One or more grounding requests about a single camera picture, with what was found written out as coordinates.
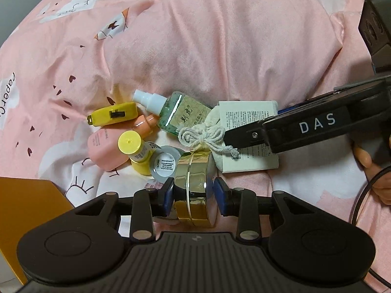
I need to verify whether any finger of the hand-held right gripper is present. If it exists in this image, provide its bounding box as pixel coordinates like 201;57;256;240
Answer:
269;90;338;119
224;121;271;157

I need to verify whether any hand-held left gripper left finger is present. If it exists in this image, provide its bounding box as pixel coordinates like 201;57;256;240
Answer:
76;178;175;240

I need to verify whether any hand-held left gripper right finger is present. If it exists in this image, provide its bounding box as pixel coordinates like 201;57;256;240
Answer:
213;177;318;240

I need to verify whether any gold round tin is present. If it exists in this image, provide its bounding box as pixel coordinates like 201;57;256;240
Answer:
175;151;218;228

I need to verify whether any white drawstring pouch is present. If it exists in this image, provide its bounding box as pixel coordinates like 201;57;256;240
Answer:
178;105;240;171

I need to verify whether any small peach bottle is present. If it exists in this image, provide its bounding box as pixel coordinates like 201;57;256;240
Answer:
132;114;156;138

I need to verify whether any yellow tape measure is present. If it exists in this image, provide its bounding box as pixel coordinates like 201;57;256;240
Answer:
86;101;137;127

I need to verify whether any person's right hand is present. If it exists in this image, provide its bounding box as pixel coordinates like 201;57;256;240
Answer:
354;146;391;205

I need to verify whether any white paper box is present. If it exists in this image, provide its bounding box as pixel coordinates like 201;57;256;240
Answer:
217;100;280;174

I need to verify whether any small jar with white-label lid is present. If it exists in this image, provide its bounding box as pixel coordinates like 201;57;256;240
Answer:
150;146;186;181

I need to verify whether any yellow bottle with yellow cap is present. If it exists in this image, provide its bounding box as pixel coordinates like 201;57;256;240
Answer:
118;130;162;176

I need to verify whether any green spray bottle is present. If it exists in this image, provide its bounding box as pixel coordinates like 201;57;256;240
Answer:
132;89;213;136

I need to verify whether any pink lotion bottle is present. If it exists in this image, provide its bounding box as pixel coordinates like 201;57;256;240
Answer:
87;128;132;172

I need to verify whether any pink cloud-print blanket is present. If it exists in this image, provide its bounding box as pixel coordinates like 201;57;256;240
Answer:
0;0;391;293

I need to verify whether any orange-brown flat board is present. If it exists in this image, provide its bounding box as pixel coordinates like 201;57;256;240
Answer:
0;176;75;285

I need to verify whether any black cable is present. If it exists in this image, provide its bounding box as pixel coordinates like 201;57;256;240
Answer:
351;163;391;292

